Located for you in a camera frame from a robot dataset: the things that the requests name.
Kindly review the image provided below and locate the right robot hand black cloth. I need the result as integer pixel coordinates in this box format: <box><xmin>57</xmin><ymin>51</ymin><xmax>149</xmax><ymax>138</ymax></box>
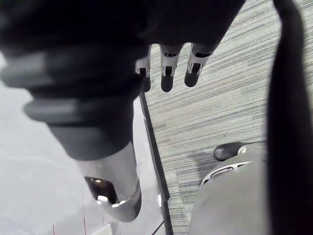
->
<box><xmin>0</xmin><ymin>0</ymin><xmax>245</xmax><ymax>222</ymax></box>

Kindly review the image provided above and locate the black base strip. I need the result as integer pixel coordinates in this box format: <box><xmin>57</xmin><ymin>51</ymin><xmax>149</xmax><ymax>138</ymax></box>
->
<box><xmin>138</xmin><ymin>93</ymin><xmax>175</xmax><ymax>235</ymax></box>

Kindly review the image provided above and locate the dark robot foot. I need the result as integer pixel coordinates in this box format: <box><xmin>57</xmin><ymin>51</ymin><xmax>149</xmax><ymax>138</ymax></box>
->
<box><xmin>214</xmin><ymin>142</ymin><xmax>246</xmax><ymax>162</ymax></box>

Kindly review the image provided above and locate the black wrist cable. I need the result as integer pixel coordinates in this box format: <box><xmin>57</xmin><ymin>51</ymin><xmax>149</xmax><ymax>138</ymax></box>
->
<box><xmin>267</xmin><ymin>0</ymin><xmax>313</xmax><ymax>235</ymax></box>

